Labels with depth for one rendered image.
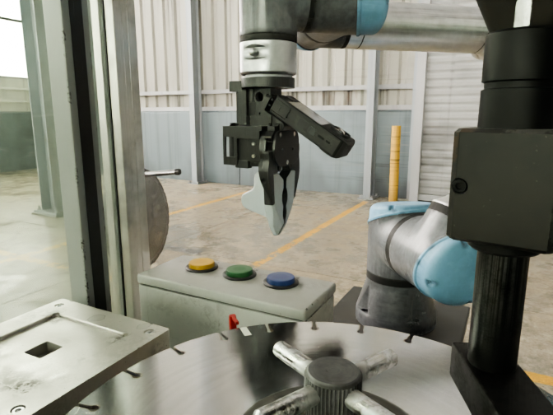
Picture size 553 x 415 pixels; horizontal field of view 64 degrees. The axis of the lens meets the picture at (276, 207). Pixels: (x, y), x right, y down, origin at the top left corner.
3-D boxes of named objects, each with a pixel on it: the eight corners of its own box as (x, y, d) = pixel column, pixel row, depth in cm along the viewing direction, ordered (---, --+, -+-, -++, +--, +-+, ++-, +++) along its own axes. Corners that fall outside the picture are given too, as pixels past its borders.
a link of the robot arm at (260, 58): (306, 45, 60) (276, 36, 53) (305, 81, 61) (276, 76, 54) (258, 49, 63) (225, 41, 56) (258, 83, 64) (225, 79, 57)
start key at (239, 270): (220, 282, 66) (220, 270, 66) (235, 274, 70) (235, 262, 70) (243, 287, 65) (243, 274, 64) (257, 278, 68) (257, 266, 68)
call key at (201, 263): (183, 275, 70) (183, 263, 69) (199, 268, 73) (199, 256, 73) (204, 279, 68) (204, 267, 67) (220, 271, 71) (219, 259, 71)
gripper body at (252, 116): (252, 164, 67) (251, 81, 65) (303, 167, 63) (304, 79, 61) (222, 170, 61) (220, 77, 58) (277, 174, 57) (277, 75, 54)
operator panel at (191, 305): (141, 364, 70) (136, 273, 67) (186, 334, 80) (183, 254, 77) (304, 419, 58) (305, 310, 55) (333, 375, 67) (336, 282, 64)
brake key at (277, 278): (262, 291, 63) (262, 277, 63) (275, 282, 67) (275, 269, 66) (286, 296, 61) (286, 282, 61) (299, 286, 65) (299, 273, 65)
